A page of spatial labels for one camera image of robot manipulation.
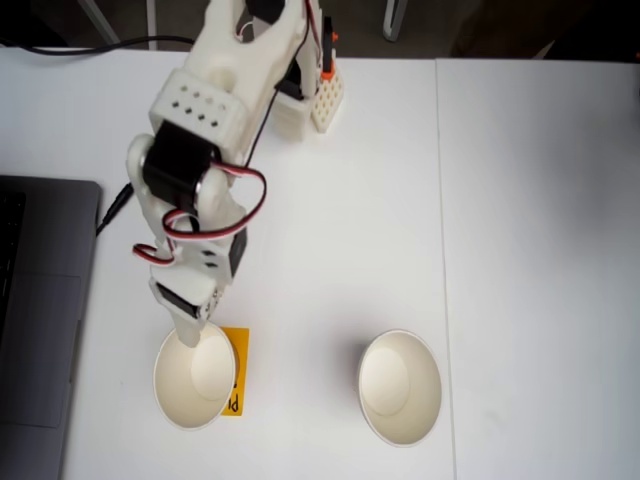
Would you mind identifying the grey metal table leg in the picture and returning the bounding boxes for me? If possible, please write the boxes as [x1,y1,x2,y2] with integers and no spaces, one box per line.
[146,0,159,51]
[74,0,121,47]

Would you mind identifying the black USB cable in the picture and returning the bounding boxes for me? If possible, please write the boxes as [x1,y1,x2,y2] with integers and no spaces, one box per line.
[0,33,197,57]

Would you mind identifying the orange black table clamp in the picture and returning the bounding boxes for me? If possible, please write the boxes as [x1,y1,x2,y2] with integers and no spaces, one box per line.
[321,14,341,81]

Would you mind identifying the dark grey laptop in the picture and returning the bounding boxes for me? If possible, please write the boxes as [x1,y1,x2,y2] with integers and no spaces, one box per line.
[0,174,103,480]

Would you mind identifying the grey chair leg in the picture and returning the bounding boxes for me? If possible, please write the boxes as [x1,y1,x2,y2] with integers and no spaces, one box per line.
[382,0,409,43]

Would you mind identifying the brown paper cup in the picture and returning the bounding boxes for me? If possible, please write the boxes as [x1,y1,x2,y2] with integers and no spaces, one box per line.
[152,319,237,432]
[356,328,444,448]

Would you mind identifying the person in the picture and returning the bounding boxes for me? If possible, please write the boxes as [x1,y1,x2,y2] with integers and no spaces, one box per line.
[447,0,640,61]

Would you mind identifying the yellow handwritten sticky note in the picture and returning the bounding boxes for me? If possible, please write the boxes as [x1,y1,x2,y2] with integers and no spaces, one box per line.
[219,326,250,417]

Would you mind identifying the red white black servo cable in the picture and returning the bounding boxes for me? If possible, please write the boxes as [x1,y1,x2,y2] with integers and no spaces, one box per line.
[131,239,184,266]
[162,160,269,241]

